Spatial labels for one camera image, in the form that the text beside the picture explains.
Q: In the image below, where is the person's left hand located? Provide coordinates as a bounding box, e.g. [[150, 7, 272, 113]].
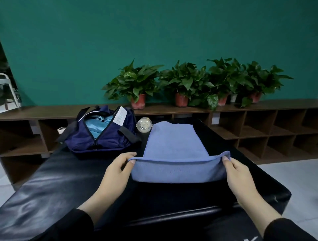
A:
[[97, 151, 137, 202]]

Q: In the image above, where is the green plant in white pot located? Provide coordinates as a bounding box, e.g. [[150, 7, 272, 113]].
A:
[[201, 57, 249, 111]]

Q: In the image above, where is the light blue vest black trim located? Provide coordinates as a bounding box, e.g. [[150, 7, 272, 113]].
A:
[[84, 113, 114, 140]]

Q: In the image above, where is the green plant in red pot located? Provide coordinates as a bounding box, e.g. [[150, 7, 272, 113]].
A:
[[103, 60, 165, 110], [238, 61, 295, 107], [158, 60, 209, 108]]

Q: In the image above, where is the purple cloth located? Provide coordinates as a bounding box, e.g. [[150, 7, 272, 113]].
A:
[[128, 121, 232, 184]]

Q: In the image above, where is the clear bottle silver cap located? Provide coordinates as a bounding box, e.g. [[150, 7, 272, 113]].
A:
[[135, 117, 154, 134]]

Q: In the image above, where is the person's right forearm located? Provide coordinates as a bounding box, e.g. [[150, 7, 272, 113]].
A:
[[246, 193, 318, 241]]

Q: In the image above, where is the black leather bench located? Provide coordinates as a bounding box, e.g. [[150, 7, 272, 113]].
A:
[[0, 117, 293, 241]]

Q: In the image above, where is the person's left forearm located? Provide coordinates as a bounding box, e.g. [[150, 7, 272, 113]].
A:
[[32, 191, 117, 241]]

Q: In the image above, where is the person's right hand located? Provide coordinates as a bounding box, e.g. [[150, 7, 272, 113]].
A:
[[222, 155, 261, 204]]

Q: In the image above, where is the navy blue bag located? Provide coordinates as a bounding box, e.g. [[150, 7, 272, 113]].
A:
[[56, 104, 143, 154]]

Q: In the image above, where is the wooden shelf cabinet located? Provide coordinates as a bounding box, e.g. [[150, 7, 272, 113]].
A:
[[0, 98, 318, 189]]

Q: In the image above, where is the white wheeled cart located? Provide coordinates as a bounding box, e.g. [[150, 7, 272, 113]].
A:
[[0, 73, 22, 112]]

